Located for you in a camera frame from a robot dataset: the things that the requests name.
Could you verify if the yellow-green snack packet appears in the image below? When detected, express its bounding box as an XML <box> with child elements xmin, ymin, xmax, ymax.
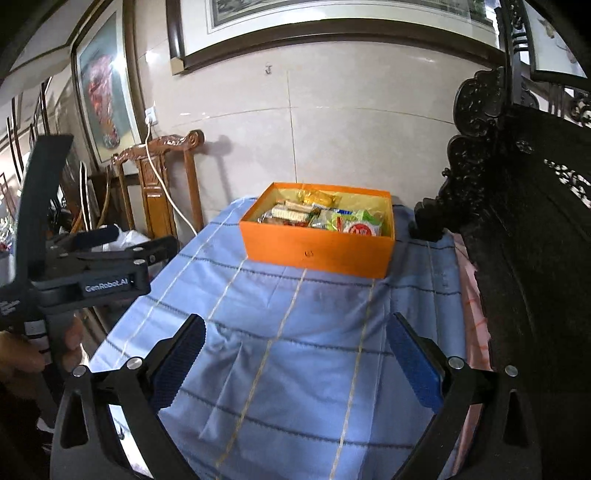
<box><xmin>311</xmin><ymin>211</ymin><xmax>347</xmax><ymax>230</ymax></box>

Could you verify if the brown wooden chair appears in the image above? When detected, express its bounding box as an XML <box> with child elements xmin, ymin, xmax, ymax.
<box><xmin>110</xmin><ymin>129</ymin><xmax>206</xmax><ymax>241</ymax></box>

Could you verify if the white plastic bag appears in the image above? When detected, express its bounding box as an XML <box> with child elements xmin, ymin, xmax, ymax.
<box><xmin>99</xmin><ymin>225</ymin><xmax>153</xmax><ymax>252</ymax></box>

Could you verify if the yellow snack packet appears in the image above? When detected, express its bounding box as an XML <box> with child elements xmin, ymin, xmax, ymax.
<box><xmin>295</xmin><ymin>188</ymin><xmax>342</xmax><ymax>210</ymax></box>

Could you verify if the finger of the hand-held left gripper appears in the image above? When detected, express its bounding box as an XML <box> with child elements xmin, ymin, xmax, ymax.
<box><xmin>46</xmin><ymin>224</ymin><xmax>120</xmax><ymax>256</ymax></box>
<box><xmin>69</xmin><ymin>235</ymin><xmax>179</xmax><ymax>278</ymax></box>

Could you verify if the white cable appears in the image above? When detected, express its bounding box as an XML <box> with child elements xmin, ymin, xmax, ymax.
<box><xmin>144</xmin><ymin>121</ymin><xmax>197</xmax><ymax>236</ymax></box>

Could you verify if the pink cloth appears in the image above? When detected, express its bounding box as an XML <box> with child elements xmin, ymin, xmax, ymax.
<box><xmin>450</xmin><ymin>233</ymin><xmax>497</xmax><ymax>467</ymax></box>

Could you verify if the person's left hand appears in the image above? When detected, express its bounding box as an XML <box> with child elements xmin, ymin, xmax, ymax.
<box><xmin>0</xmin><ymin>316</ymin><xmax>86</xmax><ymax>377</ymax></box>

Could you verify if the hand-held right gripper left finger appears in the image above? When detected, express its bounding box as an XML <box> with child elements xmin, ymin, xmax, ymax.
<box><xmin>48</xmin><ymin>314</ymin><xmax>207</xmax><ymax>480</ymax></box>

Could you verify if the framed red painting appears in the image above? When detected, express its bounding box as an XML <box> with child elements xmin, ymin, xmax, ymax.
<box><xmin>69</xmin><ymin>0</ymin><xmax>141</xmax><ymax>164</ymax></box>

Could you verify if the person's left forearm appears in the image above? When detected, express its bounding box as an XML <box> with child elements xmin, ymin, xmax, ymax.
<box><xmin>0</xmin><ymin>369</ymin><xmax>61</xmax><ymax>480</ymax></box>

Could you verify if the dark framed picture panel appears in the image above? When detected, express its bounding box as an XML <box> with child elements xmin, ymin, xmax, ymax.
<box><xmin>508</xmin><ymin>0</ymin><xmax>591</xmax><ymax>88</ymax></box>

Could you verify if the round red white cake packet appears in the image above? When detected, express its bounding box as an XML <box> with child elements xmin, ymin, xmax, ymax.
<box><xmin>344</xmin><ymin>219</ymin><xmax>382</xmax><ymax>237</ymax></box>

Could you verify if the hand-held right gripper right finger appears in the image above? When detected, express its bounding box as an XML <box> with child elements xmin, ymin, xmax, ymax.
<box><xmin>385</xmin><ymin>312</ymin><xmax>543</xmax><ymax>480</ymax></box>

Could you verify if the blue checked cloth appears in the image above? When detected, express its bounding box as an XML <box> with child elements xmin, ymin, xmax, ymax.
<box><xmin>85</xmin><ymin>196</ymin><xmax>467</xmax><ymax>480</ymax></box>

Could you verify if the large dark framed picture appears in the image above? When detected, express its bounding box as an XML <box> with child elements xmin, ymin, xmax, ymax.
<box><xmin>165</xmin><ymin>0</ymin><xmax>504</xmax><ymax>75</ymax></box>

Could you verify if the orange cardboard box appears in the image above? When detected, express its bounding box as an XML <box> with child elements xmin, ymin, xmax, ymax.
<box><xmin>239</xmin><ymin>181</ymin><xmax>396</xmax><ymax>280</ymax></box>

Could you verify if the beige orange-edged snack packet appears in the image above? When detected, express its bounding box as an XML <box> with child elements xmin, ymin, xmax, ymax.
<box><xmin>270</xmin><ymin>200</ymin><xmax>319</xmax><ymax>224</ymax></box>

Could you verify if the dark carved wooden furniture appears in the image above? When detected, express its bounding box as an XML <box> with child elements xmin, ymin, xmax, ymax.
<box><xmin>413</xmin><ymin>0</ymin><xmax>591</xmax><ymax>480</ymax></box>

